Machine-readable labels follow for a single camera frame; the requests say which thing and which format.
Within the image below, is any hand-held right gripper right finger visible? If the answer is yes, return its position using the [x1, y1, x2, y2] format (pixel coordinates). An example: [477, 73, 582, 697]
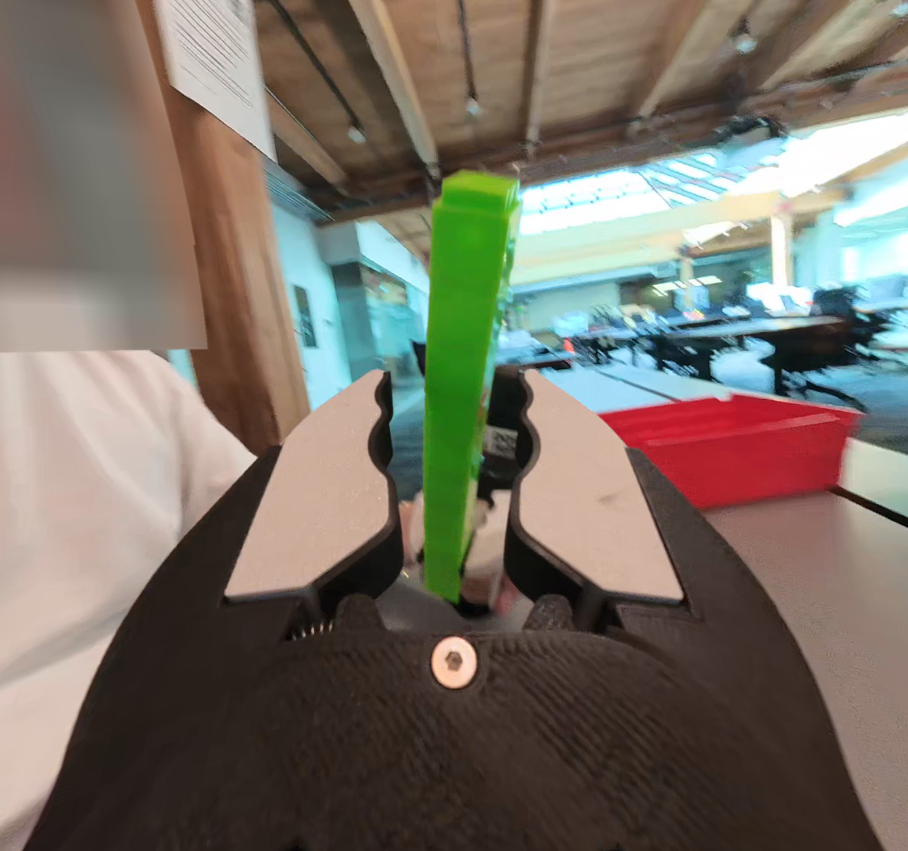
[504, 366, 686, 611]

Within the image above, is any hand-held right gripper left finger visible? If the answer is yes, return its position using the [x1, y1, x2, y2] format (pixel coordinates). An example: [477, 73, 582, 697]
[225, 369, 405, 604]

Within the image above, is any green block bar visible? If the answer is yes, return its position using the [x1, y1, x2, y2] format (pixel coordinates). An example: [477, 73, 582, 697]
[422, 171, 522, 604]

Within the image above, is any red plastic bin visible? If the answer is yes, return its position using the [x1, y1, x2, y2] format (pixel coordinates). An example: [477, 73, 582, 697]
[599, 395, 866, 512]

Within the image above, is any person's left hand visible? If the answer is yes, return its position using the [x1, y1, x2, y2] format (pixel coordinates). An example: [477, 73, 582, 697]
[405, 490, 515, 611]

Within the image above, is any wooden pillar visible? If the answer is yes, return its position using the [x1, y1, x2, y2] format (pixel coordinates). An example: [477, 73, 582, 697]
[114, 0, 313, 455]

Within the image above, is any black office chair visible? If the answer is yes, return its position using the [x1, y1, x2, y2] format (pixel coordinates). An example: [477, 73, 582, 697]
[760, 315, 873, 405]

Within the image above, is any paper notice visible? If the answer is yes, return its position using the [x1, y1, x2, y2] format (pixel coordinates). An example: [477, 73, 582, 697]
[140, 0, 279, 161]

